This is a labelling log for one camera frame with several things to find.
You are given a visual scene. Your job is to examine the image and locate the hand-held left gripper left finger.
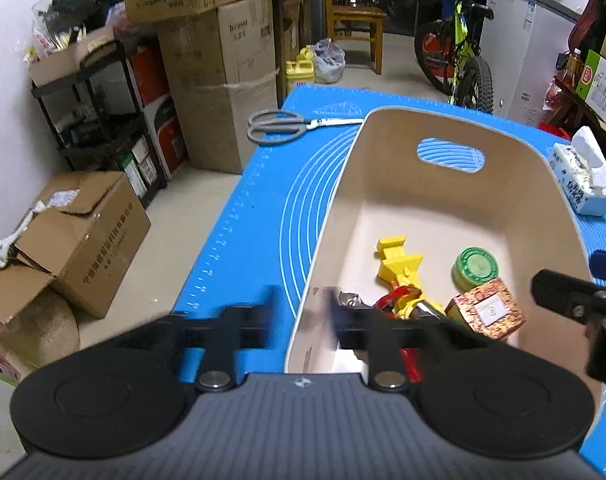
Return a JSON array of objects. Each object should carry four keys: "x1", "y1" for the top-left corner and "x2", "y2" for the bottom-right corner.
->
[{"x1": 118, "y1": 285, "x2": 284, "y2": 393}]

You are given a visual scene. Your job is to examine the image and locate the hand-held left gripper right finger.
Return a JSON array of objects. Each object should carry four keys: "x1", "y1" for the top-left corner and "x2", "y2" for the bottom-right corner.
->
[{"x1": 323, "y1": 287, "x2": 484, "y2": 392}]

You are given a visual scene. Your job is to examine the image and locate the silver foil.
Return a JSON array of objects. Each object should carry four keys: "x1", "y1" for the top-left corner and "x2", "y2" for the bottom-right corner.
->
[{"x1": 337, "y1": 290, "x2": 368, "y2": 309}]

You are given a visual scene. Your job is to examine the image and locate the patterned paper box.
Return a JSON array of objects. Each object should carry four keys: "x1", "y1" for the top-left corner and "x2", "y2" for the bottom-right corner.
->
[{"x1": 444, "y1": 278, "x2": 526, "y2": 343}]

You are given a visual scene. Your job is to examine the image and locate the yellow plastic clamp toy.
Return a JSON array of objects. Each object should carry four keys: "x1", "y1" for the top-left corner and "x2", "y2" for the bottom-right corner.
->
[{"x1": 375, "y1": 236, "x2": 446, "y2": 318}]

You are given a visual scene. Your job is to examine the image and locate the red plastic tool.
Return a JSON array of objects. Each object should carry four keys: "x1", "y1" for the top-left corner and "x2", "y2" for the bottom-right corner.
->
[{"x1": 374, "y1": 285, "x2": 425, "y2": 382}]

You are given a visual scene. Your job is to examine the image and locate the green round tin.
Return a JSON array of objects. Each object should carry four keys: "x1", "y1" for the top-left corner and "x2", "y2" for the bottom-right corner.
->
[{"x1": 452, "y1": 246, "x2": 499, "y2": 292}]

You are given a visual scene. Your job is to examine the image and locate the beige plastic storage bin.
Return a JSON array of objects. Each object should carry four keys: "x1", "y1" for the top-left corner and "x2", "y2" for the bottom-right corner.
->
[{"x1": 284, "y1": 106, "x2": 606, "y2": 403}]

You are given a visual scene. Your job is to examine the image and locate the tissue paper pack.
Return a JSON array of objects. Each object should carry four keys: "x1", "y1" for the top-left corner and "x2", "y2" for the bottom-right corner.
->
[{"x1": 549, "y1": 126, "x2": 606, "y2": 217}]

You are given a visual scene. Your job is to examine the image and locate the blue silicone baking mat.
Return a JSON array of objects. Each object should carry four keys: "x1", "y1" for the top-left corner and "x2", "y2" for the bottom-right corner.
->
[{"x1": 173, "y1": 85, "x2": 606, "y2": 478}]

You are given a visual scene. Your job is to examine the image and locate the green and white carton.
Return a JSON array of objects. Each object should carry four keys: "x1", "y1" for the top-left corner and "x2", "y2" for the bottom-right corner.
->
[{"x1": 576, "y1": 50, "x2": 606, "y2": 121}]

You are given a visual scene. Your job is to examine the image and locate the open cardboard box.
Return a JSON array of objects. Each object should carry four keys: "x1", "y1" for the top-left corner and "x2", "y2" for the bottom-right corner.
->
[{"x1": 13, "y1": 170, "x2": 152, "y2": 319}]

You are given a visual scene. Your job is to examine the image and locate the orange drink bottle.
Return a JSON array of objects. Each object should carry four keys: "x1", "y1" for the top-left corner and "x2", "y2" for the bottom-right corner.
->
[{"x1": 563, "y1": 49, "x2": 584, "y2": 88}]

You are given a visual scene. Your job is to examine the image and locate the red and white appliance box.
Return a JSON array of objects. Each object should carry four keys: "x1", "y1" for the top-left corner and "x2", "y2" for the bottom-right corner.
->
[{"x1": 143, "y1": 92, "x2": 188, "y2": 181}]

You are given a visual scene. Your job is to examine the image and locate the green and black bicycle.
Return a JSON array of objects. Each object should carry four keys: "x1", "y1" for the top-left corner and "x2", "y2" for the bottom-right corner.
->
[{"x1": 414, "y1": 0, "x2": 495, "y2": 113}]

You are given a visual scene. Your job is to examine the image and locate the burlap sack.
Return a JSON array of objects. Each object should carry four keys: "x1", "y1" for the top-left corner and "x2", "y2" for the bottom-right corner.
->
[{"x1": 0, "y1": 287, "x2": 81, "y2": 368}]

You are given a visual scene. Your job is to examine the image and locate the white chest freezer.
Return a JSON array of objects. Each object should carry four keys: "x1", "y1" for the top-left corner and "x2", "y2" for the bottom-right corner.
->
[{"x1": 480, "y1": 0, "x2": 591, "y2": 128}]

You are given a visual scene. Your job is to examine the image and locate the large yellow oil jug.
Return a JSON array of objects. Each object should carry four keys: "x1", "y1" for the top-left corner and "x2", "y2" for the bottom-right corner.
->
[{"x1": 285, "y1": 58, "x2": 316, "y2": 96}]

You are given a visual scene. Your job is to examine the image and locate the black utility cart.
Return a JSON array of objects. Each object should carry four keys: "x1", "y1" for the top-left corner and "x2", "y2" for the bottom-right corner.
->
[{"x1": 30, "y1": 42, "x2": 169, "y2": 206}]

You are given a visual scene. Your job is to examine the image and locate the clear plastic bag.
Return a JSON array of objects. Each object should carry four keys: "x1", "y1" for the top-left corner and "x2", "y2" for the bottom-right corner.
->
[{"x1": 313, "y1": 37, "x2": 346, "y2": 84}]

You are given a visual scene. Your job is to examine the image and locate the flattened cardboard flap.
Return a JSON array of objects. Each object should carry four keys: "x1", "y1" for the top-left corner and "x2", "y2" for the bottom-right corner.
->
[{"x1": 0, "y1": 260, "x2": 54, "y2": 326}]

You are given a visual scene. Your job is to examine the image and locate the orange cardboard box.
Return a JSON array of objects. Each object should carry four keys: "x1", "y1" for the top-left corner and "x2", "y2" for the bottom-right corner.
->
[{"x1": 130, "y1": 45, "x2": 171, "y2": 106}]

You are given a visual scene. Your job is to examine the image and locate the white foam strip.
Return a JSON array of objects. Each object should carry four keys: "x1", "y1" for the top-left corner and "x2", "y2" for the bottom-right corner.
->
[{"x1": 0, "y1": 200, "x2": 48, "y2": 268}]

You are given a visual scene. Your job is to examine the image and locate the tall brown cardboard box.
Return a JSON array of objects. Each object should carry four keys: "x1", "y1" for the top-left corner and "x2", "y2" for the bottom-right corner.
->
[{"x1": 155, "y1": 0, "x2": 276, "y2": 88}]

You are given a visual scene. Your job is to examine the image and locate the wooden chair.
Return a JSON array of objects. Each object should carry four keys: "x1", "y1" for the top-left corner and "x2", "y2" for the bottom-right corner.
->
[{"x1": 327, "y1": 0, "x2": 387, "y2": 76}]

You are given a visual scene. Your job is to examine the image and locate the beige tub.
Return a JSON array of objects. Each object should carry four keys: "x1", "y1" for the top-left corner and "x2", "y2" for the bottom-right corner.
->
[{"x1": 28, "y1": 25, "x2": 116, "y2": 86}]

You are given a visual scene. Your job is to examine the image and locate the clear bag of clutter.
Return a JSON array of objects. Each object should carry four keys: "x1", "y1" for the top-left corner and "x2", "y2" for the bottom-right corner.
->
[{"x1": 32, "y1": 0, "x2": 108, "y2": 51}]

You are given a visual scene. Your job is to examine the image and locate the grey handled scissors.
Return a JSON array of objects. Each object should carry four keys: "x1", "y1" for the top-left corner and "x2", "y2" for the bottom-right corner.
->
[{"x1": 247, "y1": 110, "x2": 365, "y2": 147}]

